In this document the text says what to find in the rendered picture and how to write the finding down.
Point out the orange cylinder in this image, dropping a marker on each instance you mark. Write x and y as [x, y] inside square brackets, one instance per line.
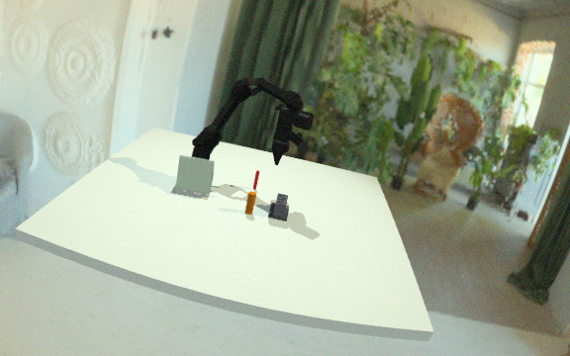
[250, 203]

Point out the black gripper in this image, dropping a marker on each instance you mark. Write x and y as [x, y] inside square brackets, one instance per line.
[280, 143]

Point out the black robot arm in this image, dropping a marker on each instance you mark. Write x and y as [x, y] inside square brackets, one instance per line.
[292, 114]

